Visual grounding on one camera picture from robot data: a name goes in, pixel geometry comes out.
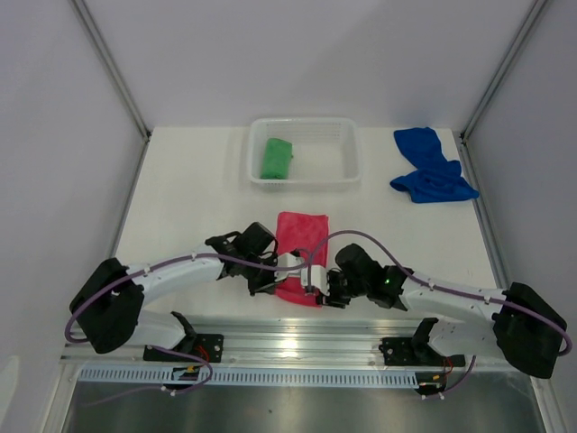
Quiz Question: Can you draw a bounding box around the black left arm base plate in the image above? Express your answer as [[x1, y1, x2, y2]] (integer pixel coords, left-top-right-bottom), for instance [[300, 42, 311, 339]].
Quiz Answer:
[[142, 334, 224, 364]]

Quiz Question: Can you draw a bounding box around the aluminium frame post left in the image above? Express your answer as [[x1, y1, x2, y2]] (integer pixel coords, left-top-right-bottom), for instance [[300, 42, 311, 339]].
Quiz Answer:
[[69, 0, 151, 142]]

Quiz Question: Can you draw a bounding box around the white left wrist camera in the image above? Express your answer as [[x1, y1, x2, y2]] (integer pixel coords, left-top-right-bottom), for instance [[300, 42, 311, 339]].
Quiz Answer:
[[275, 252, 306, 282]]

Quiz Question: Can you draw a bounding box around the aluminium frame post right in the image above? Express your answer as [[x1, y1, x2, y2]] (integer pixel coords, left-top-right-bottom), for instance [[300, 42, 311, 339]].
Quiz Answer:
[[459, 0, 553, 146]]

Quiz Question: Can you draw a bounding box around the white slotted cable duct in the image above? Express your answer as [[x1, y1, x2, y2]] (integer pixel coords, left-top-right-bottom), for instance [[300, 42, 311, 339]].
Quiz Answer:
[[78, 364, 418, 389]]

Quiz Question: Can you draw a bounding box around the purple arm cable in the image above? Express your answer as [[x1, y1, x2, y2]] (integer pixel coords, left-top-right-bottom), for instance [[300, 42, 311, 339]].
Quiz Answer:
[[306, 229, 574, 402], [65, 249, 315, 407]]

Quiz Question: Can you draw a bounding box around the aluminium frame post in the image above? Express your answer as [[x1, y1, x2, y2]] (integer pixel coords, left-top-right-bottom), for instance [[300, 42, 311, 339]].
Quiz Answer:
[[459, 0, 553, 146], [69, 0, 151, 142]]

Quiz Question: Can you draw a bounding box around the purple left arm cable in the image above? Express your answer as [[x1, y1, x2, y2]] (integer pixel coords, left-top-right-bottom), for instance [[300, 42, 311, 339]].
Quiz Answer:
[[65, 249, 315, 407]]

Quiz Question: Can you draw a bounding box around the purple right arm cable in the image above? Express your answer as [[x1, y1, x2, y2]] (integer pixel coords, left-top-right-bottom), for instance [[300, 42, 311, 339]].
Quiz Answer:
[[306, 229, 574, 402]]

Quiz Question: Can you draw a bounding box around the pink microfiber towel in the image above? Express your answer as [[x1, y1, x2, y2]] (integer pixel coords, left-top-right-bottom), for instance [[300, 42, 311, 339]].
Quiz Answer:
[[275, 211, 329, 308]]

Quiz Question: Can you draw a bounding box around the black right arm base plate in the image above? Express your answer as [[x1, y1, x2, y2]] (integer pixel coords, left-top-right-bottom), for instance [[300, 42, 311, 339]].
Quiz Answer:
[[378, 318, 465, 367]]

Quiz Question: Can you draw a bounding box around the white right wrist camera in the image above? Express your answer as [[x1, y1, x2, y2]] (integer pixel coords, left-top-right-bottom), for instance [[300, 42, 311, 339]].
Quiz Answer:
[[300, 264, 328, 296]]

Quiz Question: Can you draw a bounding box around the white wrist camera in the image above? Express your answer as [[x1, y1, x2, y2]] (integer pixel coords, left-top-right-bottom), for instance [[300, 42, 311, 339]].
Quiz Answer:
[[275, 252, 306, 282], [300, 264, 328, 296]]

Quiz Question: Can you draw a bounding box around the blue microfiber towel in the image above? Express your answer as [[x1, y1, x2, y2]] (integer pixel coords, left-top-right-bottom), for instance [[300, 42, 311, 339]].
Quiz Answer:
[[389, 127, 480, 204]]

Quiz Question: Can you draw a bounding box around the white plastic basket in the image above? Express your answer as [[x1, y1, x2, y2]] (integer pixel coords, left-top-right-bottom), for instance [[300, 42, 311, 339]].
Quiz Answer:
[[246, 117, 362, 190]]

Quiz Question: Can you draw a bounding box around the green microfiber towel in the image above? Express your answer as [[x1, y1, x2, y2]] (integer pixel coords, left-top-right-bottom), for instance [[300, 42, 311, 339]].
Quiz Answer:
[[261, 138, 293, 180]]

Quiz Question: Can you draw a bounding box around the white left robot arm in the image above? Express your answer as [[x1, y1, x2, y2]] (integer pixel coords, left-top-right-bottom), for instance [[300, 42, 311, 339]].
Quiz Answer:
[[65, 222, 279, 361]]

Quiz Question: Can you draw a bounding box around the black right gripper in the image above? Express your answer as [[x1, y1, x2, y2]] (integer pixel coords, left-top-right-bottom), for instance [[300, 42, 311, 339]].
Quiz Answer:
[[316, 271, 369, 310]]

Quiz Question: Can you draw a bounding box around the aluminium front rail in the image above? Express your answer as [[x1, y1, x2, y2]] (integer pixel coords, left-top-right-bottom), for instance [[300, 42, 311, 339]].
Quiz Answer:
[[60, 315, 552, 372]]

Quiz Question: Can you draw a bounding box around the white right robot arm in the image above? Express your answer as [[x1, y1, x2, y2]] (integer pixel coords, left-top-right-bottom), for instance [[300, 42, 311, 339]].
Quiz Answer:
[[323, 244, 567, 379]]

